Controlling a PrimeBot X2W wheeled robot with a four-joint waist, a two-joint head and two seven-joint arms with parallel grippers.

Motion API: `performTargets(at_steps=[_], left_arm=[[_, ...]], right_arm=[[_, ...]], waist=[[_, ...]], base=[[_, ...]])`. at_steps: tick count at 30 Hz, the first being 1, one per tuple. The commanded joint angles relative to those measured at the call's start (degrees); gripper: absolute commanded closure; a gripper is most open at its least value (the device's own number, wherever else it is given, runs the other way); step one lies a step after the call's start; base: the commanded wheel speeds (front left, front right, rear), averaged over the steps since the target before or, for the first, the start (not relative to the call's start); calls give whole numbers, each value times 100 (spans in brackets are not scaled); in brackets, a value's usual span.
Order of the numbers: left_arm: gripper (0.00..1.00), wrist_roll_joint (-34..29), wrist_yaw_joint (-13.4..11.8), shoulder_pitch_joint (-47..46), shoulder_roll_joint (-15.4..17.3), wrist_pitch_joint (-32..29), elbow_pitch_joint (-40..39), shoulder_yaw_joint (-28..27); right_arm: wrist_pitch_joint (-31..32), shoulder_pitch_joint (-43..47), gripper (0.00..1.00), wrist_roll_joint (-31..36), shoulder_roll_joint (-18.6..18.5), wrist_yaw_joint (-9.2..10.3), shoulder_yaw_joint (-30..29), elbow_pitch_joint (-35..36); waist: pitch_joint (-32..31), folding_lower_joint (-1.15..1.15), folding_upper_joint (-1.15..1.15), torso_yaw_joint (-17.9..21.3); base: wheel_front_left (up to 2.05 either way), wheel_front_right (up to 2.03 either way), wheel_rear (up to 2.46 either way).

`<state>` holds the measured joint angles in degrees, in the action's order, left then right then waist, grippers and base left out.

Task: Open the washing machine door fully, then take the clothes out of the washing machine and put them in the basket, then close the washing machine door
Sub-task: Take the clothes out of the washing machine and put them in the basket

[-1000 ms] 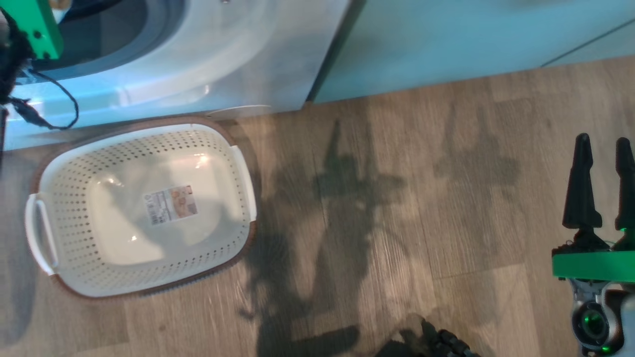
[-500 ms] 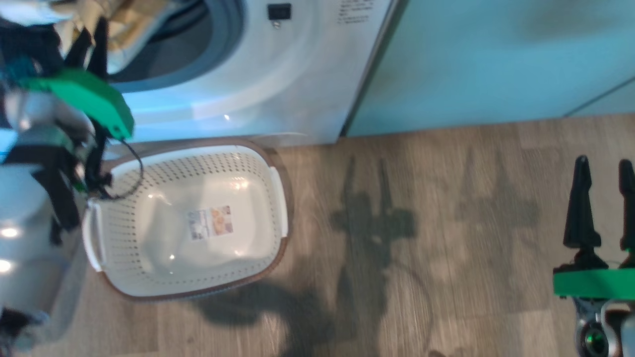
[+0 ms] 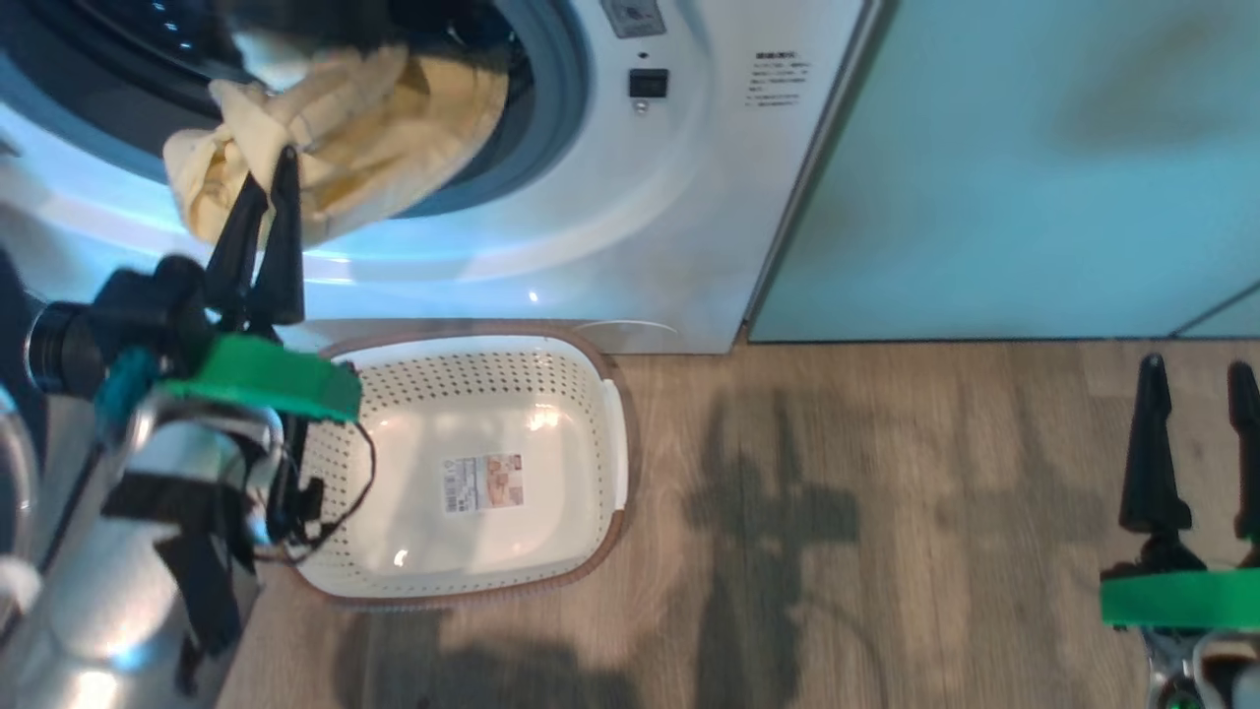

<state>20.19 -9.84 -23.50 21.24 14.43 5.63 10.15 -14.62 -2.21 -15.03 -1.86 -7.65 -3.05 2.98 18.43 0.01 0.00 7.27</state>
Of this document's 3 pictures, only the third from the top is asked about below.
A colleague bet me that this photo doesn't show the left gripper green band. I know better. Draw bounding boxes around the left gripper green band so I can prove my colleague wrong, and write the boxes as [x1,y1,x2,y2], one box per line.
[94,146,363,424]

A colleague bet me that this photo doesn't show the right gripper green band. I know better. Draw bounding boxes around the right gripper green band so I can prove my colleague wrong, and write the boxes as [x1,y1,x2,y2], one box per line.
[1100,354,1260,709]

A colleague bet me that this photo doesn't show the pale yellow garment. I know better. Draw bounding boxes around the pale yellow garment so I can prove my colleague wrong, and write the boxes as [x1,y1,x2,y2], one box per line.
[162,30,511,247]

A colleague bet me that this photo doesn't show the white perforated laundry basket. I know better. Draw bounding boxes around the white perforated laundry basket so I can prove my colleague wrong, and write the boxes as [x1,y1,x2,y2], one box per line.
[285,323,631,607]

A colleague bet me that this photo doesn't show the white front-load washing machine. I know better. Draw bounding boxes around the white front-load washing machine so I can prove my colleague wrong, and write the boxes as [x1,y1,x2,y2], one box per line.
[0,0,882,355]

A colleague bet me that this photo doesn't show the printed label sticker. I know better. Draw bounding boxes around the printed label sticker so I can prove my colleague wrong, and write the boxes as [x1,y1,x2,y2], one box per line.
[443,453,525,514]

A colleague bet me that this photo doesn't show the pale green cabinet panel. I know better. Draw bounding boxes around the pale green cabinet panel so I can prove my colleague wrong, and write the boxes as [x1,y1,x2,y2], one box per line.
[748,0,1260,344]

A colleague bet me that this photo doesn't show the thin black cable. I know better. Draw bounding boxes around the thin black cable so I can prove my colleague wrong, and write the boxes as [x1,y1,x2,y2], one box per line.
[251,419,378,567]

